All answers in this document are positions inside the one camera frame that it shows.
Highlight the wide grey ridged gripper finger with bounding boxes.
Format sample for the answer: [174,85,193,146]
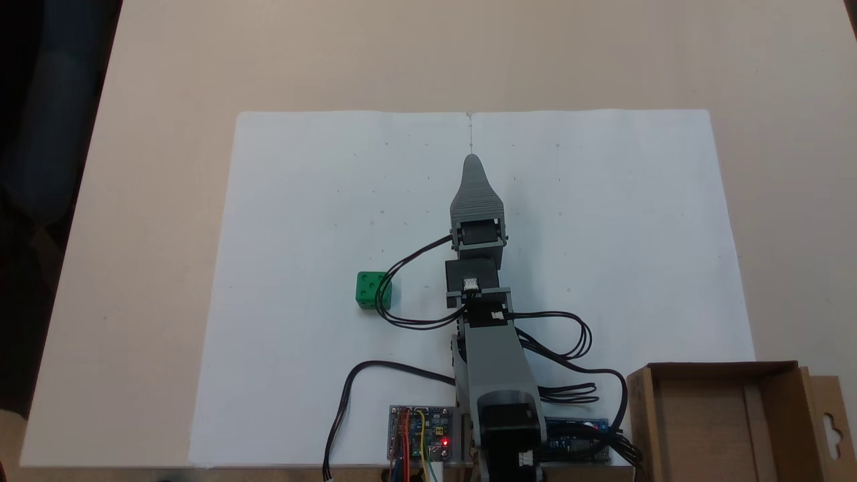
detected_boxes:
[450,154,506,223]

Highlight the green dice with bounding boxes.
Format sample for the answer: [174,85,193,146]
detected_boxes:
[355,271,392,310]

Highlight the white paper sheet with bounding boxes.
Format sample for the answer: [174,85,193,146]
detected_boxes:
[189,109,756,468]

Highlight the blue circuit board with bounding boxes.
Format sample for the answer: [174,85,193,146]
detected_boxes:
[544,418,611,464]

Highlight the brown cardboard box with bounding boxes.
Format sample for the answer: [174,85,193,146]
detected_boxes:
[626,361,857,482]

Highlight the black gripper servo cable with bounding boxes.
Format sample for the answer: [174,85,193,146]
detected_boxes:
[375,234,469,331]

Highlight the black elbow servo cable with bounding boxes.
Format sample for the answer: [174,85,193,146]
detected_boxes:
[505,310,593,362]

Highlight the thick black power cable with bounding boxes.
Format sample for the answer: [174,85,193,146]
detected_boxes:
[323,361,457,481]

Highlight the circuit board with jumper wires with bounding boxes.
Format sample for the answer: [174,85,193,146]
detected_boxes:
[388,405,454,463]

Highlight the yellow jumper wire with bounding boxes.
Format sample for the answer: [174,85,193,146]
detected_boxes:
[414,410,444,482]

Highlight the red jumper wire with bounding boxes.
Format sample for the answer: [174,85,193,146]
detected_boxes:
[396,408,412,482]

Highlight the black board supply cable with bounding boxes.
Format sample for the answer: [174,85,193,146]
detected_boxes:
[606,428,645,469]

